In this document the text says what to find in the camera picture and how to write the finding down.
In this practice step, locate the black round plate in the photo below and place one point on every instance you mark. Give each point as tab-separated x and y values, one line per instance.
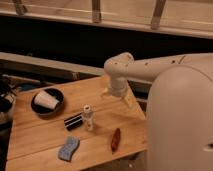
43	111

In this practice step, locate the white paper cup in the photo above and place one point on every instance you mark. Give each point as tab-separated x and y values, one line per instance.
46	100

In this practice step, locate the black white striped block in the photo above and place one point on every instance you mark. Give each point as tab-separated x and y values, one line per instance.
73	122

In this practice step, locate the small clear plastic bottle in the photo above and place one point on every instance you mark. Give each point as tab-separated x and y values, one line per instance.
88	117

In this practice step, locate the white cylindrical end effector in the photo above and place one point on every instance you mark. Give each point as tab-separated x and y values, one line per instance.
117	86

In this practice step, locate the dark objects at left edge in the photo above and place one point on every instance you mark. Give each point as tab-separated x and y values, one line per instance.
7	101

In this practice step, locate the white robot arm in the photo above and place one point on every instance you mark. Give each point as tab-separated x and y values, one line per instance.
179	107

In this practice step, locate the blue sponge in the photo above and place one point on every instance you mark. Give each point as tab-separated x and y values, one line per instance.
68	149

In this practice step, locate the wooden table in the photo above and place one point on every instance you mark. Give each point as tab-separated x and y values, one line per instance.
35	142

